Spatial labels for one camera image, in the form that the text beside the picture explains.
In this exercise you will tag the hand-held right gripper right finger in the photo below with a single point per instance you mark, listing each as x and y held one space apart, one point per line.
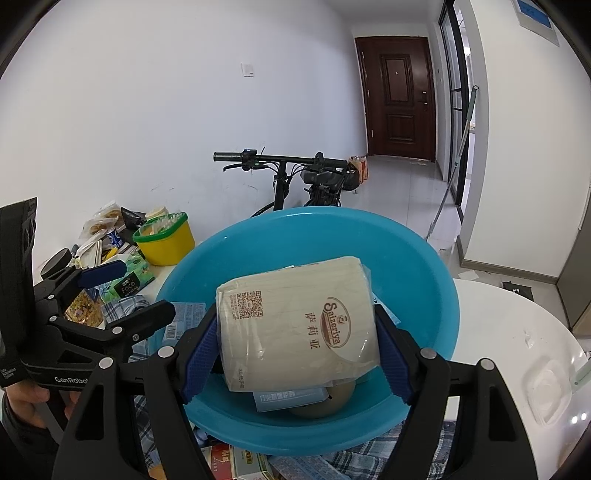
393 364

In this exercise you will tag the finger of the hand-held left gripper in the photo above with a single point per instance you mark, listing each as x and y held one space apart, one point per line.
104 273
138 321

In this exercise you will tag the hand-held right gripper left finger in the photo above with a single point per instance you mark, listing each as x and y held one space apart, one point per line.
199 364

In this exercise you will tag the beige napkin pack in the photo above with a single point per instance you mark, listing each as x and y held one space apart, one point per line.
295 323

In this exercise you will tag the blue plastic basin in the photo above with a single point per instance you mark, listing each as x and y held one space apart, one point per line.
277 244

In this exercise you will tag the person's left forearm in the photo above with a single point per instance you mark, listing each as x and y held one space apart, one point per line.
21 447

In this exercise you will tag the white desktop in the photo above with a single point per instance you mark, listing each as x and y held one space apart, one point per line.
498 332

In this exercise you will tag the person's left hand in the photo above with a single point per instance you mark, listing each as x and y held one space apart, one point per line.
25 404

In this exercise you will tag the blue plaid cloth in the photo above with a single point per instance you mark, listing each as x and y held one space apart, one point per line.
127 310

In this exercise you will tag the green tissue pack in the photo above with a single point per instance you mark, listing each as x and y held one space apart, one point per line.
131 282

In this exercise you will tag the mixed nut packet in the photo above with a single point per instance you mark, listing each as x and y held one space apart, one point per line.
84 308

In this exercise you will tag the blue barcode packet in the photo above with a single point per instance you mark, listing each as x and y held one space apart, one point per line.
187 318

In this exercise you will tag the clear biscuit bag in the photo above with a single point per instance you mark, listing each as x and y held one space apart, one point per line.
99 222

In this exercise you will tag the black snack bag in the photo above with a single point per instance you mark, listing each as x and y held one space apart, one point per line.
133 217

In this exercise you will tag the yellow plastic container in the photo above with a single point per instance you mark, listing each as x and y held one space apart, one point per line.
168 244

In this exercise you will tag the beige round object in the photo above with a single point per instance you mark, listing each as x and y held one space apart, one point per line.
325 402

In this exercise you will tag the blue mask packet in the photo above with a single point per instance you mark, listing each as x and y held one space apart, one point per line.
286 398

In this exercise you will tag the red box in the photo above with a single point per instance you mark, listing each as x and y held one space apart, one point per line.
222 465

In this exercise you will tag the green and white box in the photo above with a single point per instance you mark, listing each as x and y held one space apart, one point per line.
253 467

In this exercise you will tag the black object on floor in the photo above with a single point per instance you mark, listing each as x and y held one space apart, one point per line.
518 289

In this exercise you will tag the black bicycle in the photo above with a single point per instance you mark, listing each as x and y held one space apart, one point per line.
281 184

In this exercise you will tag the orange bag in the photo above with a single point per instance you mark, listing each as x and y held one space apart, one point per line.
361 168

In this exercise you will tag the grey cabinet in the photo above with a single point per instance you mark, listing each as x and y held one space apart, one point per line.
577 277

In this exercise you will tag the mop with metal pole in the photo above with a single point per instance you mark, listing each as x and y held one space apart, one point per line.
455 166

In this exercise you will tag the brown door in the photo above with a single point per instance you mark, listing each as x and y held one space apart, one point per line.
396 97

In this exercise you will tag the black framed glass door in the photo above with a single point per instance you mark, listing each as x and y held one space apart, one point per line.
455 92

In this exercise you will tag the white light switch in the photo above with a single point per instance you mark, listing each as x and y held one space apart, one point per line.
248 69

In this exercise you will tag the blue wall poster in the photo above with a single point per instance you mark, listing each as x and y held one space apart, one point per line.
535 18

